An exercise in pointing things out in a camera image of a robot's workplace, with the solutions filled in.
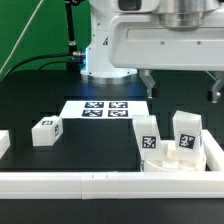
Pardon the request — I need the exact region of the white marker sheet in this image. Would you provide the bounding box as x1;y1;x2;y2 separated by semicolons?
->
60;100;149;119

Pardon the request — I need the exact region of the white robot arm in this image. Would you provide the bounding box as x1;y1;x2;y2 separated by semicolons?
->
81;0;224;103

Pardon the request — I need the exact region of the black vertical pole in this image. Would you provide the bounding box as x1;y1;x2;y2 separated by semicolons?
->
64;0;80;72

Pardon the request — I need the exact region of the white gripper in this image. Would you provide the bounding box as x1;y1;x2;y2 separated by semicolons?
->
108;9;224;99

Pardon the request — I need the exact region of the black cable upper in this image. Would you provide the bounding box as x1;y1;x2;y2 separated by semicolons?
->
2;53;75;80

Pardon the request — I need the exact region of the white U-shaped fence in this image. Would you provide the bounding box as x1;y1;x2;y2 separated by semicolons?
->
0;130;224;199

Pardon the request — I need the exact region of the black cable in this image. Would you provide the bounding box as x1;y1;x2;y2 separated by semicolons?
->
2;53;75;80
38;59;83;71

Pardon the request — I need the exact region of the thin grey rod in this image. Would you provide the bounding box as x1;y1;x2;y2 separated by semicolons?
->
0;0;45;75

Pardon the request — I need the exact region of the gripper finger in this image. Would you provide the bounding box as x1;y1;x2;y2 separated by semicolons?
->
208;71;224;103

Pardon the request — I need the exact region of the black cable lower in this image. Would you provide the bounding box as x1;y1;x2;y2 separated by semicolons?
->
38;59;83;71

